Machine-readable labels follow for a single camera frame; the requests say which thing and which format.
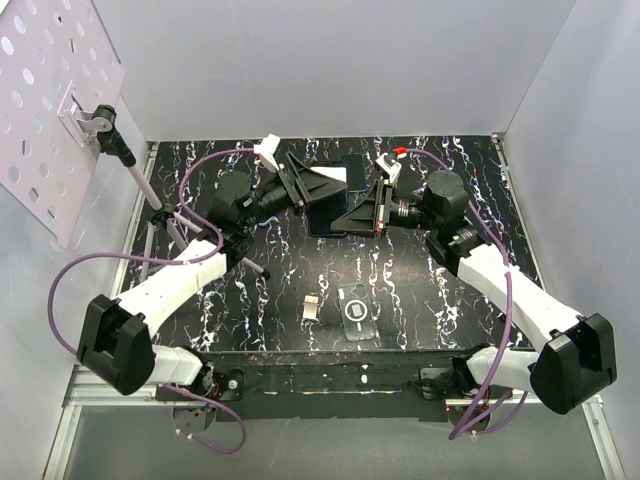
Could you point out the dark phone blue edge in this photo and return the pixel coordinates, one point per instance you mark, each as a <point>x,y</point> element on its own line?
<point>356,176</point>

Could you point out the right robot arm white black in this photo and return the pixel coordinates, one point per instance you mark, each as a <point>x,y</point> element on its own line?
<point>572,356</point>

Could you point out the perforated lilac metal plate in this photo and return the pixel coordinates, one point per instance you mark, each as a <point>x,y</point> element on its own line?
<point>58,65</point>

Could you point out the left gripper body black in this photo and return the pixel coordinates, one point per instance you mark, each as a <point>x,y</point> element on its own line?
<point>293,189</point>

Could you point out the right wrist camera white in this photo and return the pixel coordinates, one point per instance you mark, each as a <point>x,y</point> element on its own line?
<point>389,165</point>

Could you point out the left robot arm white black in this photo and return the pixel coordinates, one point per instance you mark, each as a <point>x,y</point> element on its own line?
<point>116,341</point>

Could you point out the tripod stand lilac black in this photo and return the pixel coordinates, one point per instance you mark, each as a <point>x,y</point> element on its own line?
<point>112,143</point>

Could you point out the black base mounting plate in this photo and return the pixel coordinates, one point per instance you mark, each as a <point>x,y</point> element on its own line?
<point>335,384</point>

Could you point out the blue phone on table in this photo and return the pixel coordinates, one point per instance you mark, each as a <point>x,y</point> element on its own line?
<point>264,223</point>

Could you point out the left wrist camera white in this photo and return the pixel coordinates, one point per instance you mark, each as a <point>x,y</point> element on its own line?
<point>265,152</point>

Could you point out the clear phone case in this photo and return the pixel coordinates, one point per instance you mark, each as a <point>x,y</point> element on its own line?
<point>356,312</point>

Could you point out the aluminium frame rail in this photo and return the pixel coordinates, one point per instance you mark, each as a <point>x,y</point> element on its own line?
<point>85,389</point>

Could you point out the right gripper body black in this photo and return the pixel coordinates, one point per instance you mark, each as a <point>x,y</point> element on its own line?
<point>385,208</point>

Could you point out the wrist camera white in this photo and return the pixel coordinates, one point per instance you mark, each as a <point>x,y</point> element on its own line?
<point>265,152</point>
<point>389,165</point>

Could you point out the small white plastic clip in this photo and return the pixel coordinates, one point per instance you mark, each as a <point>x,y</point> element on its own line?
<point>310,308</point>

